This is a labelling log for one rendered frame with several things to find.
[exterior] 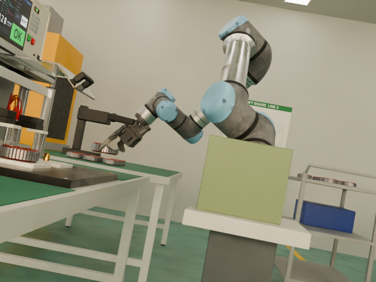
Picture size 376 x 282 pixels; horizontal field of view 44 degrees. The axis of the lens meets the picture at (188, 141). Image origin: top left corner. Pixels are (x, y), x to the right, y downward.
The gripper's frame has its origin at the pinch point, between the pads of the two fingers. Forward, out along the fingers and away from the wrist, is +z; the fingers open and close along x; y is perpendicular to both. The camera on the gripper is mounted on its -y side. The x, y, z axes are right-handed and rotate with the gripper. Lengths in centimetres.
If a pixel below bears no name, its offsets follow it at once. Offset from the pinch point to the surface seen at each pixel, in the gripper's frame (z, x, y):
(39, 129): 6.1, -31.6, -12.1
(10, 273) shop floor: 111, 89, -8
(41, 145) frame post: 14.2, -14.7, -13.8
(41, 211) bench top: -4, -102, 29
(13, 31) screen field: -13, -49, -34
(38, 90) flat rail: -1.7, -27.4, -24.8
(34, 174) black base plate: 3, -73, 13
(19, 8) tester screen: -19, -48, -39
